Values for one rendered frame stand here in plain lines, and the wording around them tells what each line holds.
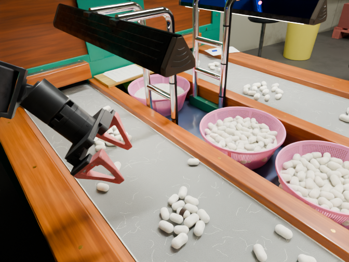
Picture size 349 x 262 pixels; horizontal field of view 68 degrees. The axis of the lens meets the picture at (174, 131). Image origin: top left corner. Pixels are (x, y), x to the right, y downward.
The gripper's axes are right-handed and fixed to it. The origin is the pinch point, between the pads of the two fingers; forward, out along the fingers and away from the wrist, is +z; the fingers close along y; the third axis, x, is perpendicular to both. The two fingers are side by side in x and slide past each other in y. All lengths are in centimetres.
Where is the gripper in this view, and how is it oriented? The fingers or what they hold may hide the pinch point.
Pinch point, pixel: (123, 161)
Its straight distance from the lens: 51.1
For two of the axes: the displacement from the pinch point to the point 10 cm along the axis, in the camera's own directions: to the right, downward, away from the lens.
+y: -0.1, 5.6, -8.3
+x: 7.5, -5.5, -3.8
